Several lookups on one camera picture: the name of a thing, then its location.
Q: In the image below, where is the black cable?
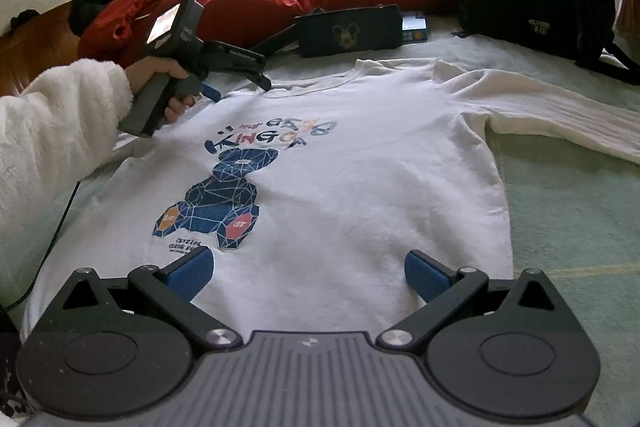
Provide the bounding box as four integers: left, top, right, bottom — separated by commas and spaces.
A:
0, 179, 82, 310

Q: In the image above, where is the black elongated case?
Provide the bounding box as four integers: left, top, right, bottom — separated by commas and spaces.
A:
248, 24, 297, 58

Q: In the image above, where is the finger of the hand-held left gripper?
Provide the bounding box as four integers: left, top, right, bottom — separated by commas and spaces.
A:
242, 66, 274, 94
197, 77, 222, 104

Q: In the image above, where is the person's left hand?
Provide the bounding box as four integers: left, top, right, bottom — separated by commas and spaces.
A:
125, 56, 203, 124

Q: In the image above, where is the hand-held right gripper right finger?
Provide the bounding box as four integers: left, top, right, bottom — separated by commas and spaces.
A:
375, 249, 556, 350

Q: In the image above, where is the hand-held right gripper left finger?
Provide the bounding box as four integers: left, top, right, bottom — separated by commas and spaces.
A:
62, 247, 246, 350

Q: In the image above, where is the white bear-print t-shirt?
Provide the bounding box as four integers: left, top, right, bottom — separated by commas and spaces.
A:
20, 57, 640, 343

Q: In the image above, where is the brown leather headboard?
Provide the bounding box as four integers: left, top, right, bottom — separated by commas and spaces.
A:
0, 2, 81, 98

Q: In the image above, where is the person's left forearm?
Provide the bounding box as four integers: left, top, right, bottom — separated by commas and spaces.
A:
0, 58, 135, 258

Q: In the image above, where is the dark mouse-emblem pouch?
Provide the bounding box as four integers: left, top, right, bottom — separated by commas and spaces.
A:
294, 4, 405, 58

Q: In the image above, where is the blue flat box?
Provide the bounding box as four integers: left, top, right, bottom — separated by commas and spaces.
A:
400, 11, 431, 44

